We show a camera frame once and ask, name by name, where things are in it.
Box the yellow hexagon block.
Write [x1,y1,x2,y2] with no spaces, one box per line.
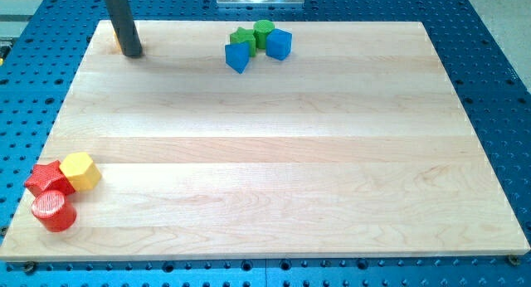
[59,152,101,192]

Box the blue triangle block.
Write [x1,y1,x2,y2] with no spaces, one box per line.
[225,42,250,74]

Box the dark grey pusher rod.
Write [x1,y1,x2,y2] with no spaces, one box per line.
[105,0,143,58]

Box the wooden board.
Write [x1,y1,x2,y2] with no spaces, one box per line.
[1,20,529,261]

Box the blue cube block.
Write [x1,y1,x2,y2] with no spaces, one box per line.
[265,28,292,61]

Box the green cylinder block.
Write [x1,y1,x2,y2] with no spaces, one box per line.
[253,19,275,49]

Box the green star block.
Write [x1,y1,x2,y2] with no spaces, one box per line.
[229,27,256,57]

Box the red cylinder block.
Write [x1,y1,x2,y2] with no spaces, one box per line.
[31,190,77,232]

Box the red star block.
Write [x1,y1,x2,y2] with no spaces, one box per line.
[24,160,76,197]

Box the yellow block behind rod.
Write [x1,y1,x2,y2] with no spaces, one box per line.
[114,32,122,53]

